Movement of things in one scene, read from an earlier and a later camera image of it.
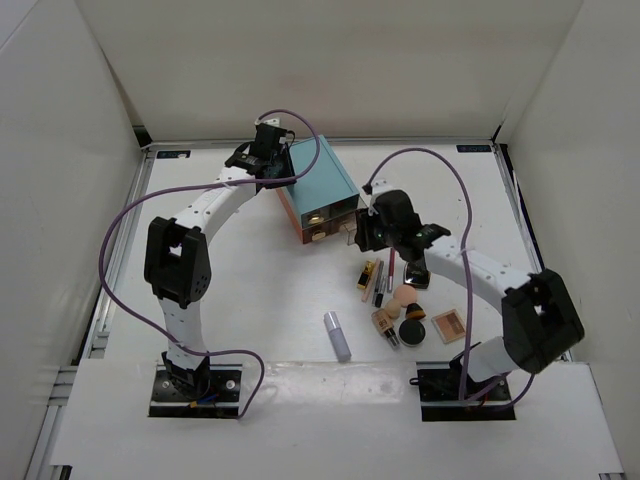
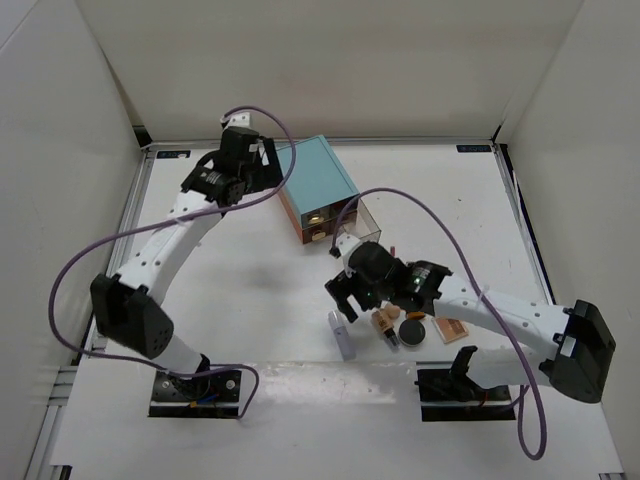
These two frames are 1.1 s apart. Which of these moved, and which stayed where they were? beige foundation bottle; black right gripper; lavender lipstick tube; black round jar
Moved: black right gripper; lavender lipstick tube
Stayed: black round jar; beige foundation bottle
